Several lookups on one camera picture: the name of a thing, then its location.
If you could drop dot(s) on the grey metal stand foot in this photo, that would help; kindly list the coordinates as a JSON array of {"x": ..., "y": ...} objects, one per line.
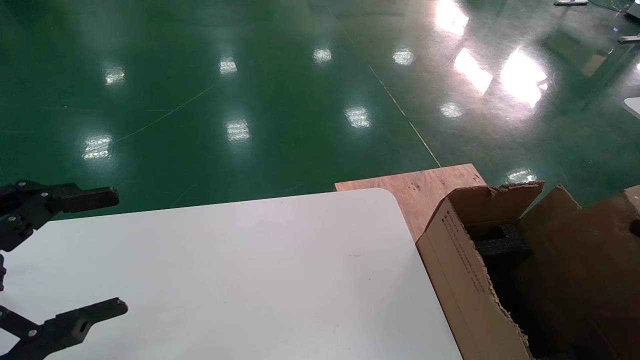
[{"x": 570, "y": 2}]

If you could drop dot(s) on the white table corner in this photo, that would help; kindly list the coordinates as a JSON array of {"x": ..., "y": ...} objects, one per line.
[{"x": 633, "y": 107}]

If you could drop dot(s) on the big brown cardboard box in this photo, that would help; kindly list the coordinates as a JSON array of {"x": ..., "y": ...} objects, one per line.
[{"x": 460, "y": 280}]

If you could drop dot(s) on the black foam block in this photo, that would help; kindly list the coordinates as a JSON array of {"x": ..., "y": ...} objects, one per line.
[{"x": 502, "y": 242}]

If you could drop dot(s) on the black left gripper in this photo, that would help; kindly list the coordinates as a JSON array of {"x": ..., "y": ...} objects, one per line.
[{"x": 1, "y": 272}]

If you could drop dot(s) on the grey metal floor bar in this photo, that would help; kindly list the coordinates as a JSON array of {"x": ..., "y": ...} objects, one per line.
[{"x": 630, "y": 38}]

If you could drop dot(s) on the plywood board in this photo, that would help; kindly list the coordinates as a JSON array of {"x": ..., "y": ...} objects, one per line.
[{"x": 425, "y": 187}]

